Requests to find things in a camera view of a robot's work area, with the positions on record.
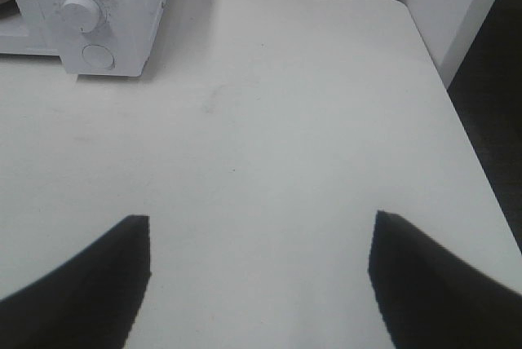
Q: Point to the white microwave oven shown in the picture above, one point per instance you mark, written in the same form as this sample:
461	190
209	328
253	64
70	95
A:
128	29

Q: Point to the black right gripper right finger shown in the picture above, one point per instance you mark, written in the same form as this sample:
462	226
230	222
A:
429	298

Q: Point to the white lower microwave knob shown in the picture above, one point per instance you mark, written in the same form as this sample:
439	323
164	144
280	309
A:
82	15

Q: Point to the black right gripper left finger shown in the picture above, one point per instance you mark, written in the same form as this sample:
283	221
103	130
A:
90	301

